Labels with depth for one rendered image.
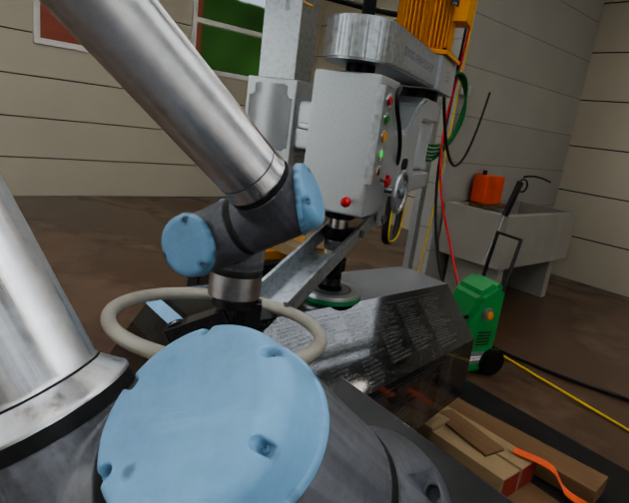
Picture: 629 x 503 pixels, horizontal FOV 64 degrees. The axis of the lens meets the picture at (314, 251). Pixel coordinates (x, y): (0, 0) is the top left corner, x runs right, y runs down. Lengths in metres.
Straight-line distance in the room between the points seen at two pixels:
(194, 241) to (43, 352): 0.31
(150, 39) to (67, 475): 0.38
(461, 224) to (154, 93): 4.11
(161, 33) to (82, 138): 7.05
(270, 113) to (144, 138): 5.57
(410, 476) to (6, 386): 0.34
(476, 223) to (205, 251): 3.88
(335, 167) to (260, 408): 1.27
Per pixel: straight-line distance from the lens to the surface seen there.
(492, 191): 4.90
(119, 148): 7.75
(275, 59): 2.49
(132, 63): 0.55
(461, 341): 2.03
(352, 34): 1.54
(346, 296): 1.66
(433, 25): 2.22
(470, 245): 4.51
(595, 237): 6.44
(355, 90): 1.54
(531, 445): 2.66
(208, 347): 0.38
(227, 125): 0.59
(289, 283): 1.46
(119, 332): 1.02
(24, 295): 0.46
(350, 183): 1.54
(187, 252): 0.72
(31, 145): 7.45
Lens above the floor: 1.39
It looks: 14 degrees down
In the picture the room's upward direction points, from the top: 7 degrees clockwise
